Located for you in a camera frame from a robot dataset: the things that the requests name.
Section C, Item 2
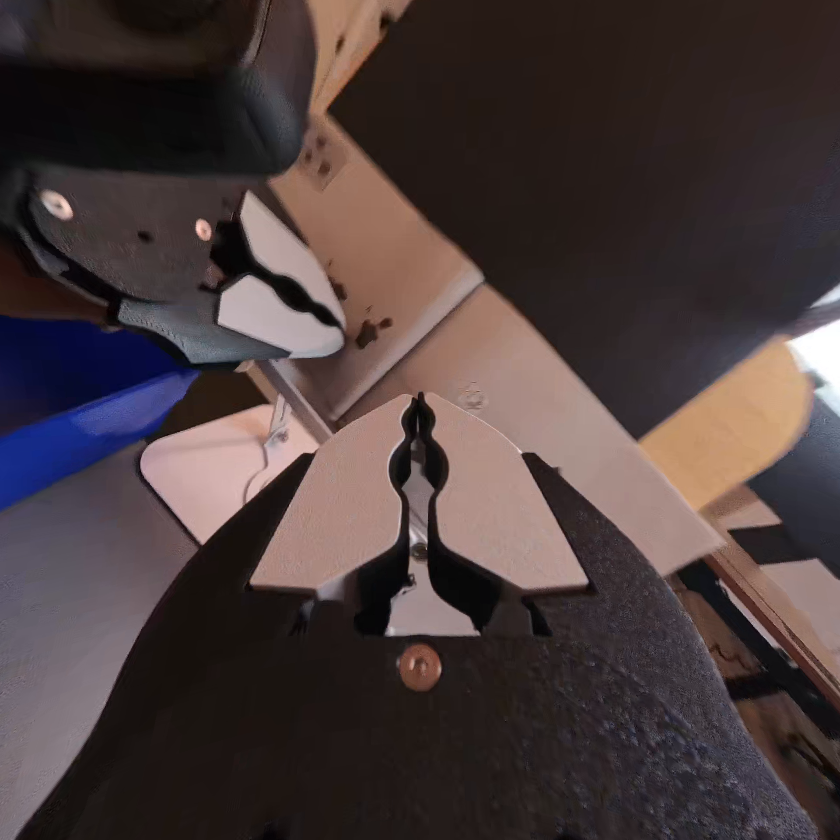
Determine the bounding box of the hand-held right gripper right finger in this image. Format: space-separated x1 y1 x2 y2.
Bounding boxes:
418 392 592 598

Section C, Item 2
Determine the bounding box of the curved wooden panel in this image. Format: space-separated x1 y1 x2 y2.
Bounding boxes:
641 342 815 513

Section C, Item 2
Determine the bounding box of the white book stand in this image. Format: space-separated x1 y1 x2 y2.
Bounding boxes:
138 361 342 546

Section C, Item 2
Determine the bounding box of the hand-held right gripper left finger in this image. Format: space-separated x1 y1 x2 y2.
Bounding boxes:
250 392 424 598

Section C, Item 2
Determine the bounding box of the large blue plastic bin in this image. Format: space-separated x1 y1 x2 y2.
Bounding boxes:
0 315 198 513

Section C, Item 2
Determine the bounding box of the open instruction booklet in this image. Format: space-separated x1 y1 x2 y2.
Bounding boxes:
269 112 725 578

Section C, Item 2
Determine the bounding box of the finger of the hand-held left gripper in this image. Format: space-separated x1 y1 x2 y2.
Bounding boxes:
230 191 347 322
214 273 349 362

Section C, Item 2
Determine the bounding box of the wooden background desk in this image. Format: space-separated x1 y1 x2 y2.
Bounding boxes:
703 486 840 710

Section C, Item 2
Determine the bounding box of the black panel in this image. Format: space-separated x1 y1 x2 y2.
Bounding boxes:
329 0 840 441

